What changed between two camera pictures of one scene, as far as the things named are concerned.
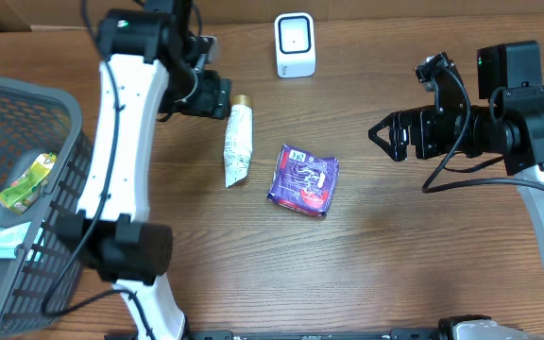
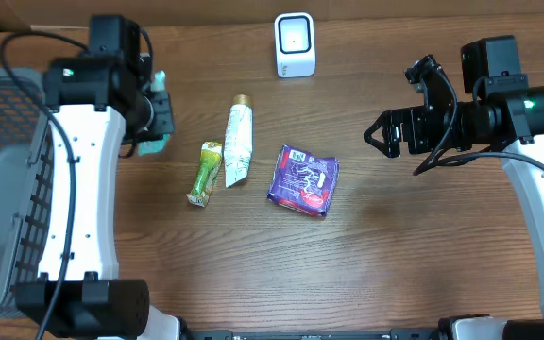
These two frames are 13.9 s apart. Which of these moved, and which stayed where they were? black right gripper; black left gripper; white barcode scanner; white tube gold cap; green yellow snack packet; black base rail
Moved: black left gripper; green yellow snack packet
Stayed: black right gripper; white barcode scanner; black base rail; white tube gold cap
